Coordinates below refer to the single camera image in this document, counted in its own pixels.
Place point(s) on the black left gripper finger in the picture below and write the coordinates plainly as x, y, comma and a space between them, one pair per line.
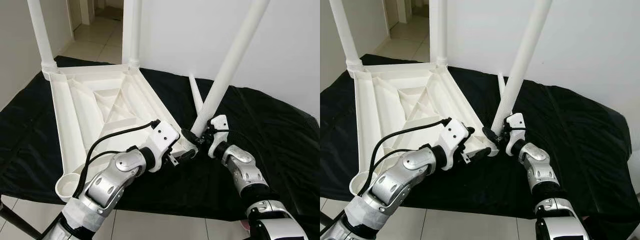
470, 131
186, 155
480, 153

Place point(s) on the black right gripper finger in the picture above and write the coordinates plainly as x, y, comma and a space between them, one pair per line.
490, 134
189, 136

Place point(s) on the white plastic table top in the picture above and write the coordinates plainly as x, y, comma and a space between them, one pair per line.
380, 110
80, 110

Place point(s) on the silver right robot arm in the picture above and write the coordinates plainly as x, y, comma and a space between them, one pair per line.
247, 175
542, 172

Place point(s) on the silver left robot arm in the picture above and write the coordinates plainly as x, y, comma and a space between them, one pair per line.
107, 182
400, 180

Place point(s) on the black table cloth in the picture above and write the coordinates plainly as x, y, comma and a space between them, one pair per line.
280, 150
590, 150

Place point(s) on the pink cloth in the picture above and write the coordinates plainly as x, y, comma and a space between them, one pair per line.
245, 226

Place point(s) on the black metal table leg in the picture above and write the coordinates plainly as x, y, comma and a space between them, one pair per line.
17, 222

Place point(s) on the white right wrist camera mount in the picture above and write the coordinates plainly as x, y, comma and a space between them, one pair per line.
219, 132
515, 131

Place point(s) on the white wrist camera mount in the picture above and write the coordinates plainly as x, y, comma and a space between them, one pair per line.
455, 132
515, 131
162, 135
219, 132

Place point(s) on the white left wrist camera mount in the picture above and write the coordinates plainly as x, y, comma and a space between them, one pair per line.
455, 132
162, 135

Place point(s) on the white door frame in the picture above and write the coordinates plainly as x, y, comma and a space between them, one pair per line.
402, 10
85, 10

